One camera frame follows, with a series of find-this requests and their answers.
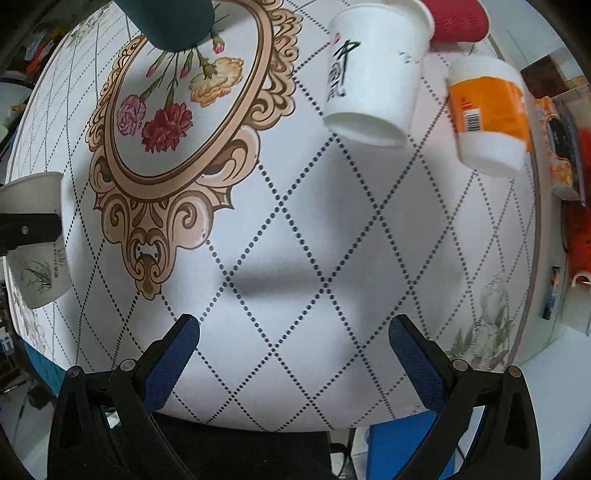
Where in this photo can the white cup with bamboo print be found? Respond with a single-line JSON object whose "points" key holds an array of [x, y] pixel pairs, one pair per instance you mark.
{"points": [[40, 271]]}

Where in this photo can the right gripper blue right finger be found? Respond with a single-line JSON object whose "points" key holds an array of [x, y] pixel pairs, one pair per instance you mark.
{"points": [[423, 361]]}

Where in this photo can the orange patterned small box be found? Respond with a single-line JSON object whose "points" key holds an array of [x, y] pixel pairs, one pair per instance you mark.
{"points": [[561, 149]]}

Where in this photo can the white cup with black calligraphy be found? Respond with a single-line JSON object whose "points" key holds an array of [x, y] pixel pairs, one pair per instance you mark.
{"points": [[375, 69]]}

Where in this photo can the red paper cup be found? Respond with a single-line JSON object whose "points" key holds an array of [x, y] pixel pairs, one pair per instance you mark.
{"points": [[459, 20]]}

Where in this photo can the dark green mug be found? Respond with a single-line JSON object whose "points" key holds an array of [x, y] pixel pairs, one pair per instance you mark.
{"points": [[171, 25]]}

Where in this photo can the diamond pattern floral tablecloth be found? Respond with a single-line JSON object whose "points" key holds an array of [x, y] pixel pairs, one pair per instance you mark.
{"points": [[207, 183]]}

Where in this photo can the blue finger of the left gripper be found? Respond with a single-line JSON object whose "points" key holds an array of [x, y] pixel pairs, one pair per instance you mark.
{"points": [[24, 229]]}

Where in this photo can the white enamel mug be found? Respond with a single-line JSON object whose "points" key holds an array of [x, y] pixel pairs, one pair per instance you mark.
{"points": [[579, 302]]}

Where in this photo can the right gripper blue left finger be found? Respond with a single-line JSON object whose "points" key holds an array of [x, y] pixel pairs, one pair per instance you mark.
{"points": [[160, 366]]}

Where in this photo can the orange and white paper cup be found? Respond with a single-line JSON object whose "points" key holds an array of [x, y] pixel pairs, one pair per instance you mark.
{"points": [[487, 104]]}

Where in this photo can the orange plastic bag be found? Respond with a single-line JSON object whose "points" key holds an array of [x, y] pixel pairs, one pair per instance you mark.
{"points": [[577, 216]]}

